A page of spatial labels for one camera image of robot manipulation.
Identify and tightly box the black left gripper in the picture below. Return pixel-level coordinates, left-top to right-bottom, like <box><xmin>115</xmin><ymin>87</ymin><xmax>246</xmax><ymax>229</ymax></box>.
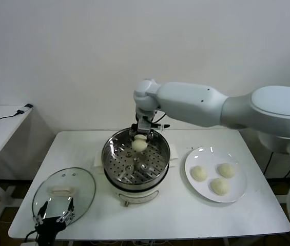
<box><xmin>33</xmin><ymin>197</ymin><xmax>75</xmax><ymax>246</ymax></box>

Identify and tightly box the black power adapter cable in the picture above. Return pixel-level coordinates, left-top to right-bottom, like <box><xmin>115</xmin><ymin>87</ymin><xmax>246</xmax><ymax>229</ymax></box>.
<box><xmin>263</xmin><ymin>151</ymin><xmax>274</xmax><ymax>177</ymax></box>

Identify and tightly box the perforated steel steamer basket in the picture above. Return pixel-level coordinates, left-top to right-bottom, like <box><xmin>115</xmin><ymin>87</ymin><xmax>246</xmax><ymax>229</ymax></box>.
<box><xmin>101</xmin><ymin>127</ymin><xmax>171</xmax><ymax>189</ymax></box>

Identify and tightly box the white steamed baozi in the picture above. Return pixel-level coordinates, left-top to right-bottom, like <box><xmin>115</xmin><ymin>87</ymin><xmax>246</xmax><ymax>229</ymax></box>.
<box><xmin>216</xmin><ymin>162</ymin><xmax>237</xmax><ymax>179</ymax></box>
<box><xmin>131</xmin><ymin>134</ymin><xmax>148</xmax><ymax>152</ymax></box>
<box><xmin>209</xmin><ymin>178</ymin><xmax>231</xmax><ymax>196</ymax></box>
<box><xmin>190</xmin><ymin>166</ymin><xmax>209</xmax><ymax>182</ymax></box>

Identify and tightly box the glass lid with cream handle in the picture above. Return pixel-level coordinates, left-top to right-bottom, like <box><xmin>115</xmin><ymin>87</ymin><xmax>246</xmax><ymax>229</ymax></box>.
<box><xmin>31</xmin><ymin>168</ymin><xmax>96</xmax><ymax>229</ymax></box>

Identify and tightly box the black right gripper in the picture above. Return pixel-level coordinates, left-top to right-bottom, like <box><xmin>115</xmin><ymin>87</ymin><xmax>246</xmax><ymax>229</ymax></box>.
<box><xmin>130</xmin><ymin>116</ymin><xmax>154</xmax><ymax>144</ymax></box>

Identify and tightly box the black cable on side table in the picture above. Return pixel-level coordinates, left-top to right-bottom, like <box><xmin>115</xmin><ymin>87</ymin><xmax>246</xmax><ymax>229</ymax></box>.
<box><xmin>0</xmin><ymin>110</ymin><xmax>24</xmax><ymax>126</ymax></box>

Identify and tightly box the small black plug device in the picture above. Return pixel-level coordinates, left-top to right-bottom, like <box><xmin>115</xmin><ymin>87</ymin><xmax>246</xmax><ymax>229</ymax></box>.
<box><xmin>16</xmin><ymin>104</ymin><xmax>34</xmax><ymax>116</ymax></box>

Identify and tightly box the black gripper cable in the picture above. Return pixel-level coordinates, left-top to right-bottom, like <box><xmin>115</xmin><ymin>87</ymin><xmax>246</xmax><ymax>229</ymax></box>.
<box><xmin>25</xmin><ymin>225</ymin><xmax>38</xmax><ymax>243</ymax></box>
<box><xmin>154</xmin><ymin>110</ymin><xmax>167</xmax><ymax>124</ymax></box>

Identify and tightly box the cream electric cooker base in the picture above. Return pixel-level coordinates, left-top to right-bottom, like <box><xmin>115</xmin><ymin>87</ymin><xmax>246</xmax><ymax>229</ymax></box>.
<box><xmin>93</xmin><ymin>143</ymin><xmax>179</xmax><ymax>208</ymax></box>

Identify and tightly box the white round plate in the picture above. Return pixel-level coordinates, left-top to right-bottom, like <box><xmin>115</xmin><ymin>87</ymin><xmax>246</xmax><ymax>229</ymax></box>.
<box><xmin>184</xmin><ymin>146</ymin><xmax>248</xmax><ymax>203</ymax></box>

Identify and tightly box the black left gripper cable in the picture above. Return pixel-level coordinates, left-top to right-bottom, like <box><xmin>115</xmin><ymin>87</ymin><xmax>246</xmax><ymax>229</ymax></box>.
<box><xmin>25</xmin><ymin>225</ymin><xmax>38</xmax><ymax>243</ymax></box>

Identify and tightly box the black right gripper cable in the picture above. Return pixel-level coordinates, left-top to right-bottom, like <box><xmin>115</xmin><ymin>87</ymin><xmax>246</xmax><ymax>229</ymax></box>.
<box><xmin>154</xmin><ymin>110</ymin><xmax>167</xmax><ymax>124</ymax></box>

